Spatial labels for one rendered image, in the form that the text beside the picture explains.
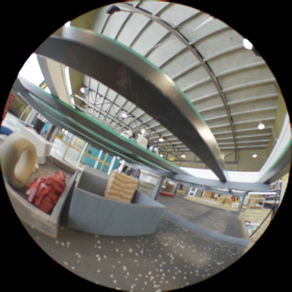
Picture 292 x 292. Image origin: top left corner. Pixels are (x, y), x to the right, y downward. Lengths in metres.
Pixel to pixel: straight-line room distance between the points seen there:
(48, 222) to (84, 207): 0.08
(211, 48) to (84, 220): 7.96
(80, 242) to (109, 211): 0.09
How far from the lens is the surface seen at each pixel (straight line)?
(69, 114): 0.37
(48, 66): 0.30
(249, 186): 0.46
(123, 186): 0.32
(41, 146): 0.45
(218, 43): 7.87
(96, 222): 0.22
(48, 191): 0.26
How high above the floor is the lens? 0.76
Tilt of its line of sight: 16 degrees up
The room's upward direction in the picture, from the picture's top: 21 degrees clockwise
